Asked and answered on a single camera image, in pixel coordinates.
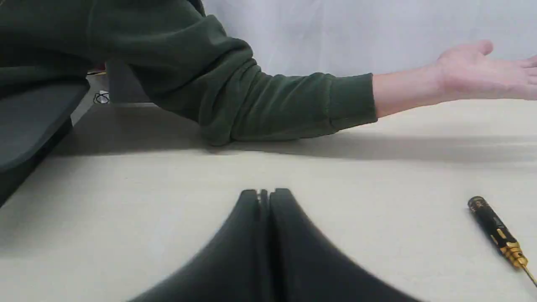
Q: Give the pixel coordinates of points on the black and gold screwdriver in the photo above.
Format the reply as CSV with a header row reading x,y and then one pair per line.
x,y
492,225

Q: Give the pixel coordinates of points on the person's open bare hand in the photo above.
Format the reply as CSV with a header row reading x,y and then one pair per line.
x,y
467,72

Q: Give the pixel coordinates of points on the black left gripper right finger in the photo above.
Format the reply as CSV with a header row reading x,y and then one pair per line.
x,y
314,269

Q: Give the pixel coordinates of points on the forearm in green sleeve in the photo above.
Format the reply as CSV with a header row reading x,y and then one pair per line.
x,y
186,64

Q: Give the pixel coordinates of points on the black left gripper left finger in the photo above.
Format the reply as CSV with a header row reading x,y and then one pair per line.
x,y
232,267

